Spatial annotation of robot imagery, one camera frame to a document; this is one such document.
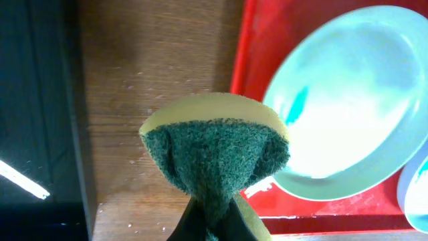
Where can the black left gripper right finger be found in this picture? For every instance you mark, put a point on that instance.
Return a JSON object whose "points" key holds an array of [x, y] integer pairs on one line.
{"points": [[232, 226]]}

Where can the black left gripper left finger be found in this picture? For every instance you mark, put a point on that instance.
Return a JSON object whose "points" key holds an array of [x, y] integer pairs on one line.
{"points": [[192, 225]]}

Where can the yellow green sponge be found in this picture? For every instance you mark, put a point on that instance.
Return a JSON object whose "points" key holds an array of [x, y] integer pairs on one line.
{"points": [[212, 146]]}

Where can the light green plate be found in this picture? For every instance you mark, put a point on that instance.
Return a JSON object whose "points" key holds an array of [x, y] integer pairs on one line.
{"points": [[353, 96]]}

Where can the light blue plate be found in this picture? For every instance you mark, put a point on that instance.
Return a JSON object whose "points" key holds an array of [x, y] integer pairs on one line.
{"points": [[412, 191]]}

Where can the black rectangular water tray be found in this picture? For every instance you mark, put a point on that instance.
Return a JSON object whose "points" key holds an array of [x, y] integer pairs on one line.
{"points": [[47, 179]]}

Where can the red plastic tray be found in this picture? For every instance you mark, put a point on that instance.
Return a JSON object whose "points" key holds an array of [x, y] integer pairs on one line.
{"points": [[270, 31]]}

